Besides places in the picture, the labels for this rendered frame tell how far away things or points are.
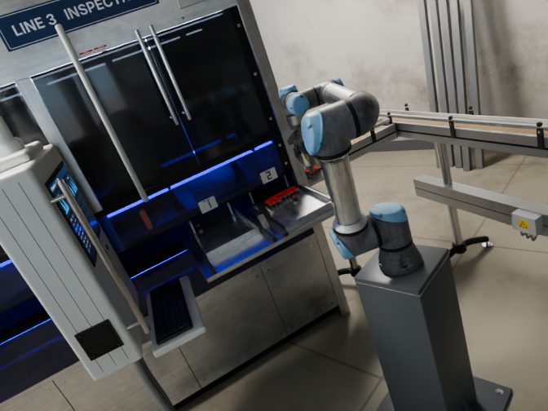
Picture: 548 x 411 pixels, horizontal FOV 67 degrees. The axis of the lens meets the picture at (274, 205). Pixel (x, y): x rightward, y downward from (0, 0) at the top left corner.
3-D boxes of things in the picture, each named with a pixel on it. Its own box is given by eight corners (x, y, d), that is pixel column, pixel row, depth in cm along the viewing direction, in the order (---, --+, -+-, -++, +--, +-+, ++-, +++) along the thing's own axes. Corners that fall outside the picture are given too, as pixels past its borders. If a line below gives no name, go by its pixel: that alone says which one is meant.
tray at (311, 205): (258, 212, 208) (256, 205, 206) (302, 190, 215) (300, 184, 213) (287, 232, 178) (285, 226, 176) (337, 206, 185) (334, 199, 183)
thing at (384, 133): (302, 186, 229) (294, 161, 223) (290, 181, 243) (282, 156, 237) (399, 138, 247) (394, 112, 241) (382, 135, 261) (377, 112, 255)
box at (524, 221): (512, 228, 199) (510, 213, 195) (519, 224, 200) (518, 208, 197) (536, 236, 188) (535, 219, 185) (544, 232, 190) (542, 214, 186)
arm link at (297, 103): (315, 87, 148) (307, 85, 158) (286, 99, 147) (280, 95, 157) (321, 108, 151) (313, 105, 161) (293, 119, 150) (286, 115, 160)
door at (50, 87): (103, 208, 183) (30, 77, 160) (199, 165, 195) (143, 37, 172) (103, 209, 182) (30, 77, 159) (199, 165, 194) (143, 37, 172)
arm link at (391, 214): (418, 240, 139) (411, 205, 134) (382, 255, 139) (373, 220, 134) (402, 227, 150) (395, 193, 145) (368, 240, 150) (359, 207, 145)
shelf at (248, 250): (183, 244, 208) (182, 240, 207) (301, 185, 227) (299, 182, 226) (208, 283, 166) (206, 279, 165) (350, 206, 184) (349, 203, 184)
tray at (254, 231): (191, 236, 209) (188, 230, 207) (236, 213, 216) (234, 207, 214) (208, 260, 179) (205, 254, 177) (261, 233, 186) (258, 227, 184)
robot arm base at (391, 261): (429, 254, 147) (424, 230, 144) (410, 279, 138) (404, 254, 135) (391, 248, 158) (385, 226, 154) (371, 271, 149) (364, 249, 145)
